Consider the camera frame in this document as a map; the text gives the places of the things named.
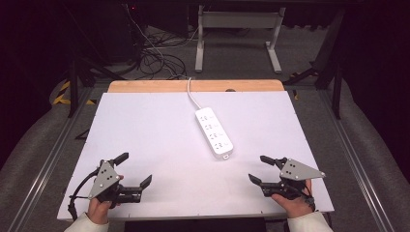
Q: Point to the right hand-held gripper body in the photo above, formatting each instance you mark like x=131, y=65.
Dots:
x=296, y=172

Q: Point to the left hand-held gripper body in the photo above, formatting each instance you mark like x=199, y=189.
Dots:
x=103, y=181

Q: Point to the white power strip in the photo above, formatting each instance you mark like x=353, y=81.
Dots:
x=213, y=132

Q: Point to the person's left hand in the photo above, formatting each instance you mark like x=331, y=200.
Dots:
x=98, y=210

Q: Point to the person's right hand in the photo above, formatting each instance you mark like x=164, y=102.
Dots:
x=294, y=206

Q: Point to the white table board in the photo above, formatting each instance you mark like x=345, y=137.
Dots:
x=167, y=141

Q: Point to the wooden table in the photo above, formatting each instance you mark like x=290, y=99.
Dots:
x=154, y=86

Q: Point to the yellow black hazard tape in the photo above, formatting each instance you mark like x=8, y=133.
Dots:
x=64, y=95

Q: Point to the black metal stand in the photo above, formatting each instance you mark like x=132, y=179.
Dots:
x=335, y=77
x=74, y=87

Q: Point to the aluminium floor rail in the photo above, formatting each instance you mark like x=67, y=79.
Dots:
x=48, y=167
x=353, y=161

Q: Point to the white metal desk frame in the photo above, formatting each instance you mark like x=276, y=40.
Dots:
x=238, y=22

